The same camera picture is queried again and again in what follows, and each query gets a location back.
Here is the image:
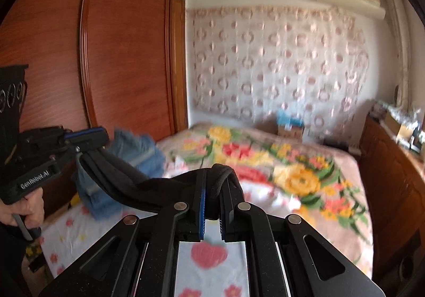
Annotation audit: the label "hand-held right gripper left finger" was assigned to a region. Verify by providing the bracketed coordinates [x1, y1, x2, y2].
[38, 169, 208, 297]

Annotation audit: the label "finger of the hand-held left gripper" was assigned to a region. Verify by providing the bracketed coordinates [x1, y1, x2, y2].
[63, 127, 108, 145]
[71, 139, 110, 156]

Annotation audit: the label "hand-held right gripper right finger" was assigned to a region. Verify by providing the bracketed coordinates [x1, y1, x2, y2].
[217, 178, 386, 297]

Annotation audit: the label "black pants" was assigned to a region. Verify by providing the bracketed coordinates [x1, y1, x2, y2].
[78, 148, 244, 221]

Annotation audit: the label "person's left hand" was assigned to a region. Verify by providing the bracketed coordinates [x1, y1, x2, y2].
[0, 189, 45, 228]

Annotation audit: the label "light blue folded jeans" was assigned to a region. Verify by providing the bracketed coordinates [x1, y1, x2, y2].
[109, 129, 167, 181]

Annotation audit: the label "blue denim folded jeans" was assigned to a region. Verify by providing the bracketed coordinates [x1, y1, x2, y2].
[75, 158, 130, 219]

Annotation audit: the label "strawberry print bed sheet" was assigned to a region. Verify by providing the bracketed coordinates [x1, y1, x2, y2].
[40, 207, 253, 297]

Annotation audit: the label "floral blanket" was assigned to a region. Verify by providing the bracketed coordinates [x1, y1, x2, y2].
[156, 121, 374, 281]

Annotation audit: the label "wooden wardrobe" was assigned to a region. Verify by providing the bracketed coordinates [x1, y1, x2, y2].
[0, 0, 188, 218]

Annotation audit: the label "blue plastic bag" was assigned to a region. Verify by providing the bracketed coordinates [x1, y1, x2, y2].
[275, 109, 304, 127]

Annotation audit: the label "circle pattern curtain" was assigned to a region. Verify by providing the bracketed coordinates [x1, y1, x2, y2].
[186, 7, 371, 132]

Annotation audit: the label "wooden cabinet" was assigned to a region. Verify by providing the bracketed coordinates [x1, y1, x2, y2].
[359, 100, 425, 284]

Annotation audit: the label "open cardboard box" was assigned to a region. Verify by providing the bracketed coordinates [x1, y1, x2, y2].
[385, 113, 415, 143]

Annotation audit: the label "beige wrapped pipe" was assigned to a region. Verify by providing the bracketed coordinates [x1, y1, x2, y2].
[382, 0, 415, 108]

